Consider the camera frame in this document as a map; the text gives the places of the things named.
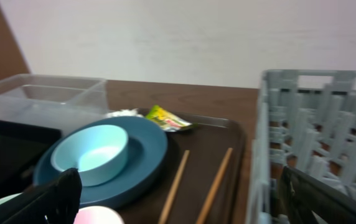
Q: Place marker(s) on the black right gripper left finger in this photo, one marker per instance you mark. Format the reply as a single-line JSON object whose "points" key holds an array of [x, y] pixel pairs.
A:
{"points": [[57, 201]]}

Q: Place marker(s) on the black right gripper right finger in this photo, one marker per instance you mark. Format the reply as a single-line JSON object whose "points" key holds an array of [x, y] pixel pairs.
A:
{"points": [[303, 197]]}

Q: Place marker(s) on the pink white cup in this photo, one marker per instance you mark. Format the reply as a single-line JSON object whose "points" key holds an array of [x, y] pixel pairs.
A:
{"points": [[97, 215]]}

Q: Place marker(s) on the wooden chopstick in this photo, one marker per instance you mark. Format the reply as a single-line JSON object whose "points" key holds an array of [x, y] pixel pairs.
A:
{"points": [[214, 187], [173, 189]]}

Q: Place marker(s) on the dark blue plate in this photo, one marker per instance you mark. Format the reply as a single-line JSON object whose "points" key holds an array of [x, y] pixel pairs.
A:
{"points": [[147, 148]]}

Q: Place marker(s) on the grey dishwasher rack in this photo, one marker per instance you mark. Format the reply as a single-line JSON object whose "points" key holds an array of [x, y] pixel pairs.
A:
{"points": [[306, 120]]}

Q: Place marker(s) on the black plastic bin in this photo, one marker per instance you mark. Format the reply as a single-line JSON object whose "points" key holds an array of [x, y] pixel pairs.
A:
{"points": [[21, 146]]}

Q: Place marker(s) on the clear plastic bin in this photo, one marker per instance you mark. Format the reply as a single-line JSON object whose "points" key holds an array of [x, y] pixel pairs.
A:
{"points": [[59, 102]]}

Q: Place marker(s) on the dark brown serving tray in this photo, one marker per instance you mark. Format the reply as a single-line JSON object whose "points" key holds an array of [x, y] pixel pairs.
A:
{"points": [[207, 144]]}

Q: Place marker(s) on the crumpled white tissue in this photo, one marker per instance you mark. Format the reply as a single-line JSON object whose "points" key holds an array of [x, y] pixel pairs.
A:
{"points": [[124, 112]]}

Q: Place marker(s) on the yellow green snack wrapper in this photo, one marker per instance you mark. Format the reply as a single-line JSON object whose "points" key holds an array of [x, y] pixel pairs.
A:
{"points": [[168, 121]]}

